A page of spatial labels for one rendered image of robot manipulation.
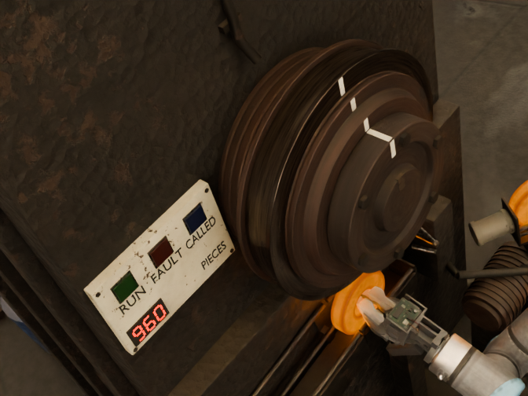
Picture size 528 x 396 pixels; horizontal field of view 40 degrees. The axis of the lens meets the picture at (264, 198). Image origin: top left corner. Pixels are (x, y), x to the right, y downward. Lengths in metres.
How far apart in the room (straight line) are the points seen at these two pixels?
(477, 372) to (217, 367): 0.50
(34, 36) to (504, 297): 1.29
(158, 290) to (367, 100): 0.46
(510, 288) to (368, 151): 0.80
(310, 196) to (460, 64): 2.21
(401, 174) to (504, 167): 1.64
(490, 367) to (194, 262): 0.61
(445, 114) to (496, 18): 1.81
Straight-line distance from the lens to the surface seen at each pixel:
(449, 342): 1.50
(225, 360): 1.43
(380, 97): 1.21
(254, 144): 1.15
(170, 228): 1.18
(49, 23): 0.95
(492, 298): 1.84
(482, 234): 1.76
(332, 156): 1.15
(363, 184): 1.14
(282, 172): 1.11
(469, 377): 1.49
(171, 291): 1.25
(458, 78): 3.22
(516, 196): 1.75
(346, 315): 1.55
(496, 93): 3.14
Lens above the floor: 2.06
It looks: 46 degrees down
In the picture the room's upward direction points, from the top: 19 degrees counter-clockwise
